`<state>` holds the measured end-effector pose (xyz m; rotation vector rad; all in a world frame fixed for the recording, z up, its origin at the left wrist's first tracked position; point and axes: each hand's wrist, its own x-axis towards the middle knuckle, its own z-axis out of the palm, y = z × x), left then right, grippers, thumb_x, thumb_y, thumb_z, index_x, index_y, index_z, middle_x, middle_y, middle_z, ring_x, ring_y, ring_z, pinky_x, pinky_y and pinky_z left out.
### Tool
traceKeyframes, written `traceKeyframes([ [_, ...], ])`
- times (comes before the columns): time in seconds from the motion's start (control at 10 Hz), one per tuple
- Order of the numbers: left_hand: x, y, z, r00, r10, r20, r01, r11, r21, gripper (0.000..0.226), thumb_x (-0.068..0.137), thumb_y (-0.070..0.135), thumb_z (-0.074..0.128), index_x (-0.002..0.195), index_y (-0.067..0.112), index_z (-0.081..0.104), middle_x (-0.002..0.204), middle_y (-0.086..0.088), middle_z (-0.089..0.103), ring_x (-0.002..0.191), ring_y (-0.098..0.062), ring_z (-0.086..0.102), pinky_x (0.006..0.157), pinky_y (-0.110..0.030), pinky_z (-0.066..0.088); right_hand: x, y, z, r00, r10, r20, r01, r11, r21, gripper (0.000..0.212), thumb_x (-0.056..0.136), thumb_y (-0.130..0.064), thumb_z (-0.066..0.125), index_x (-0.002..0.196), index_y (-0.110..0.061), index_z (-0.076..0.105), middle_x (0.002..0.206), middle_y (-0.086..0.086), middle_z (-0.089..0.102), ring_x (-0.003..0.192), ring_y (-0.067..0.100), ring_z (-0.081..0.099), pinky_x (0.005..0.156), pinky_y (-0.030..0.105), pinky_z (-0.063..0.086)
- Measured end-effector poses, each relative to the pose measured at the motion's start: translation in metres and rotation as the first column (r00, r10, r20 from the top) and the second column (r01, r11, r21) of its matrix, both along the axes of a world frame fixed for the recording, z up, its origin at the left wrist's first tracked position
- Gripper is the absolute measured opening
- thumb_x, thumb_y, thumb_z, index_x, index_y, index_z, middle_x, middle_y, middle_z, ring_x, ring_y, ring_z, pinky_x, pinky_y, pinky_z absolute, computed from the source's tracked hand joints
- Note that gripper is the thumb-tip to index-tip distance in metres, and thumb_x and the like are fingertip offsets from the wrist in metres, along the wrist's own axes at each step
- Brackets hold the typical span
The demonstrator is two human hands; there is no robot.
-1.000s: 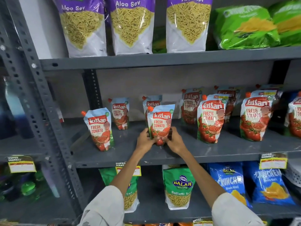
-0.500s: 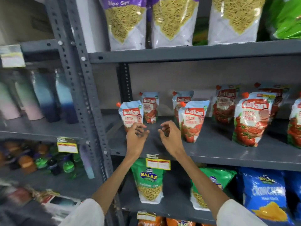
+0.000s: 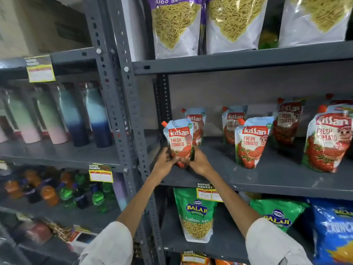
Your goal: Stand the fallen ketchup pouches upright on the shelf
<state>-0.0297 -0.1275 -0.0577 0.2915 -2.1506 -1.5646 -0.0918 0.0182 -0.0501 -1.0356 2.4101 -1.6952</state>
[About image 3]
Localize tomato sauce spout pouch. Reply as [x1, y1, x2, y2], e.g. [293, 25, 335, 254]
[161, 119, 194, 169]

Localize person's right forearm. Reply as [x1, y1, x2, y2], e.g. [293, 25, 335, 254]
[203, 169, 262, 239]

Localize white product box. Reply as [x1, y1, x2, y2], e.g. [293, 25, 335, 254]
[66, 230, 98, 255]

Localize blue gradient bottle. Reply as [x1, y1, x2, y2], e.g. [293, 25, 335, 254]
[54, 83, 90, 148]
[83, 82, 113, 149]

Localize green foil snack packet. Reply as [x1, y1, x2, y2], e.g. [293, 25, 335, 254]
[249, 199, 311, 233]

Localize group of small soda bottles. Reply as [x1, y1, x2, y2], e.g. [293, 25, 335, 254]
[4, 168, 116, 214]

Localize person's left forearm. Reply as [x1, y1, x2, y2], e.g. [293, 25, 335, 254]
[116, 169, 167, 239]

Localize lavender bottle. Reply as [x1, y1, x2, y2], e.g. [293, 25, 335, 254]
[113, 172, 129, 211]

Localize person's left hand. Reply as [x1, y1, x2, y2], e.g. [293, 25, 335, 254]
[150, 147, 180, 180]

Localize yellow price label tag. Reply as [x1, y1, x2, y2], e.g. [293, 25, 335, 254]
[88, 163, 114, 183]
[24, 55, 56, 83]
[181, 251, 207, 265]
[196, 183, 223, 203]

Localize purple snack packet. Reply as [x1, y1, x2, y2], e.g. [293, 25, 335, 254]
[199, 0, 208, 54]

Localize cardboard box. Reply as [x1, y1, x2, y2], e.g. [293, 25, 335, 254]
[0, 0, 93, 59]

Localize orange snack packet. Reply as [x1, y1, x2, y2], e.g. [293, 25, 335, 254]
[215, 259, 247, 265]

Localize dark red product box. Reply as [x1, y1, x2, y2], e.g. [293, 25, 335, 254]
[17, 221, 54, 247]

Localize white noodle snack packet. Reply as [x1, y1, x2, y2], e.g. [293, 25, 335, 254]
[279, 0, 353, 48]
[146, 0, 203, 59]
[206, 0, 268, 55]

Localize grey metal shelving rack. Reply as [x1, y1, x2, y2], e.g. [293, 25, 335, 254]
[0, 0, 130, 265]
[106, 0, 353, 265]

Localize green pink gradient bottle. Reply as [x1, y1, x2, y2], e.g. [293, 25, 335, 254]
[31, 85, 69, 145]
[3, 88, 42, 144]

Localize row of ketchup pouches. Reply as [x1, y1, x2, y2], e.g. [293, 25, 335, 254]
[181, 93, 353, 173]

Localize blue chips packet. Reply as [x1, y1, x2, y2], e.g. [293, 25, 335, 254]
[309, 198, 353, 265]

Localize white shirt sleeve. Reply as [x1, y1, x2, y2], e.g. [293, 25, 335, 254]
[245, 217, 313, 265]
[79, 221, 134, 265]

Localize person's right hand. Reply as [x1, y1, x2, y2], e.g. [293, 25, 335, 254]
[184, 146, 216, 178]

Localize green noodle snack packet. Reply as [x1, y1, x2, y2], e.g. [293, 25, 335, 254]
[173, 188, 218, 244]

